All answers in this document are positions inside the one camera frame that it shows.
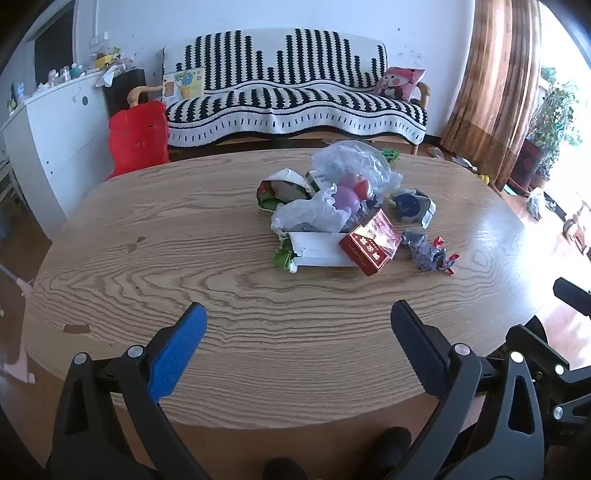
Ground dark red plant pot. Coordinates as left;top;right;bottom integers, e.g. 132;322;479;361
508;138;549;193

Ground green white small box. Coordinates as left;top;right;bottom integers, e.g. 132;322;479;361
305;169;331;195

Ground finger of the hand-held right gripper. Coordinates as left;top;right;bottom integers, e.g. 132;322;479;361
505;324;573;386
553;277;591;320

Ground green potted plant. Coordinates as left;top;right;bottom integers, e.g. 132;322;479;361
526;67;583;185

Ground white tissue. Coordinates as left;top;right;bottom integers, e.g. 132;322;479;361
96;65;126;88

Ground colourful picture book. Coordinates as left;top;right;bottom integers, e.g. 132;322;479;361
163;68;206;104

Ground white green packet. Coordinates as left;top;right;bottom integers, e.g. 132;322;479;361
273;232;360;274

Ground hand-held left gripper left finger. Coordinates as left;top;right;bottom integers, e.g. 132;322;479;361
46;302;213;480

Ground black box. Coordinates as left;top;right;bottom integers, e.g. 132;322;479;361
102;68;147;118

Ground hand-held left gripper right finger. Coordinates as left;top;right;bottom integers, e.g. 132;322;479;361
390;300;548;480

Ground grey bag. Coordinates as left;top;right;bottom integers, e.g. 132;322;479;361
526;188;549;220

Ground black white patterned sofa cover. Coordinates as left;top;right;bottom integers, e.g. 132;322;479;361
163;28;429;148

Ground small figurines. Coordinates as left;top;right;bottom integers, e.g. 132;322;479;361
46;64;89;87

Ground wooden frame sofa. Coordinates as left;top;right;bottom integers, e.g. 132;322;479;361
128;28;432;156

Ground dark blue packet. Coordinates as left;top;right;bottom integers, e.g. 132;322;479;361
392;188;437;229

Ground white plastic bag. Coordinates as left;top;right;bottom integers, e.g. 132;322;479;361
270;184;354;236

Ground green brown snack packet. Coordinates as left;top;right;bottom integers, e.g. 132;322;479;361
257;168;315;212

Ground white cabinet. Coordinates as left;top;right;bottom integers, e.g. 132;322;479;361
2;69;116;241

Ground brown curtain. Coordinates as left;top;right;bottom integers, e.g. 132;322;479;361
441;0;543;185

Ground pink cartoon cushion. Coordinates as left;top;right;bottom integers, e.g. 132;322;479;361
373;67;426;102

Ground clear plastic bag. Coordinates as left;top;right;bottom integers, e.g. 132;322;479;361
313;141;403;204

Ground wooden toy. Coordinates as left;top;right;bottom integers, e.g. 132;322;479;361
561;200;591;256

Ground red box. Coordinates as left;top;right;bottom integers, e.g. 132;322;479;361
339;208;402;277

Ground purple round item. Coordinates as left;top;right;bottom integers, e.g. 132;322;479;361
335;182;365;219

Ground grey red wrapper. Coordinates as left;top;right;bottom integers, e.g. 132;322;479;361
413;236;461;277

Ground red plastic chair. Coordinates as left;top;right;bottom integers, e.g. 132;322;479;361
107;100;171;181

